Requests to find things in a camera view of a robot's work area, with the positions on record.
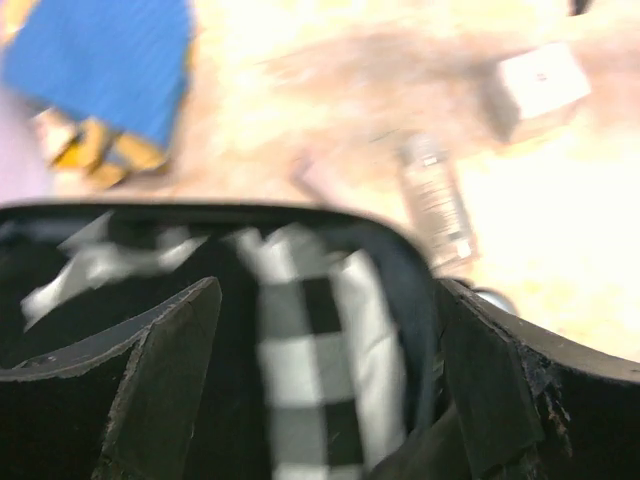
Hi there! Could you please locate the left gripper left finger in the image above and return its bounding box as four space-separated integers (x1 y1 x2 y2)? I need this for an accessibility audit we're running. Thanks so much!
1 277 221 479

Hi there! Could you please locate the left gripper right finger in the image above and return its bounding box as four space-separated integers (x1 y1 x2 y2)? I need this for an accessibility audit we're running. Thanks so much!
437 280 639 479

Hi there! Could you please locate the teal hard-shell suitcase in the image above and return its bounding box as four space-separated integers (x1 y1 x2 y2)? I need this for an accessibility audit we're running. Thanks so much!
0 201 516 436

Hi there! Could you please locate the clear plastic bottle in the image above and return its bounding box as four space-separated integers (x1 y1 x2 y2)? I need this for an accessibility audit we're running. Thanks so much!
399 132 477 269

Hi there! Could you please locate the black white checkered shirt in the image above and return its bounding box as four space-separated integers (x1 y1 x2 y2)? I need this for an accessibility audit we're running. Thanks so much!
3 216 405 479

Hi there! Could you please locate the small white box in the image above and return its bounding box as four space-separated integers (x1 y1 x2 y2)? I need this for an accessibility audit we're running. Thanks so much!
481 42 591 144

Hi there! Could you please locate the blue folded cloth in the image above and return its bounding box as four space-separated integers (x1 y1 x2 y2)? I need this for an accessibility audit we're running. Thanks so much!
3 0 193 147

